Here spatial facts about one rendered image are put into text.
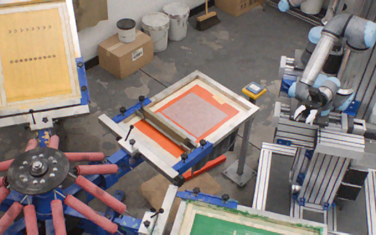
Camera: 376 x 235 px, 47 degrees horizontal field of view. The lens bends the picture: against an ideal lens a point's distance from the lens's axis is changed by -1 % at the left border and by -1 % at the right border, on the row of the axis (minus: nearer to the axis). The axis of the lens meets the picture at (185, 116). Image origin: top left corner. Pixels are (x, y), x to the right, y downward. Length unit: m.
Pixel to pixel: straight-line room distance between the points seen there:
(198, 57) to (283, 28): 1.29
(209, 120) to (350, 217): 1.35
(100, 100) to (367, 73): 2.76
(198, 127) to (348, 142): 0.93
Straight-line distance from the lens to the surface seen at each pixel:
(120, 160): 2.57
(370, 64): 2.64
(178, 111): 2.96
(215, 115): 2.95
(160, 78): 4.76
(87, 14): 4.59
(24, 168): 2.27
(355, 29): 2.25
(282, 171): 3.68
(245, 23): 5.79
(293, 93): 2.25
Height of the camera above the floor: 2.97
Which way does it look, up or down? 43 degrees down
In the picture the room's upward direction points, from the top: 2 degrees clockwise
